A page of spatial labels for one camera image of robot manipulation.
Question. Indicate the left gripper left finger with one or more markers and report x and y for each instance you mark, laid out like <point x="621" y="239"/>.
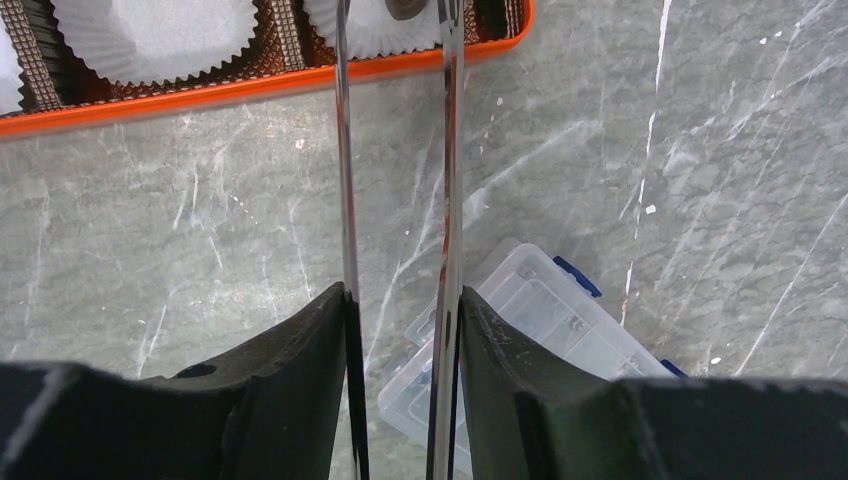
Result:
<point x="265" y="409"/>

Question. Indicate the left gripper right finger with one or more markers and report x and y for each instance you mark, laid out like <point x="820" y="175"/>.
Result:
<point x="532" y="415"/>

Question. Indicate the metal tongs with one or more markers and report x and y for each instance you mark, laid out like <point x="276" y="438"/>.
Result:
<point x="447" y="333"/>

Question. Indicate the orange chocolate box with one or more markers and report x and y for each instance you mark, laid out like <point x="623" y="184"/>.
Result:
<point x="286" y="56"/>

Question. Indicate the clear plastic screw box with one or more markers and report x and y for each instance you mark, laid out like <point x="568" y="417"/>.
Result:
<point x="545" y="298"/>

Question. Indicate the white paper cup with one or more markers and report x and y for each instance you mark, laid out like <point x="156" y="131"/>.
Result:
<point x="371" y="30"/>
<point x="145" y="42"/>

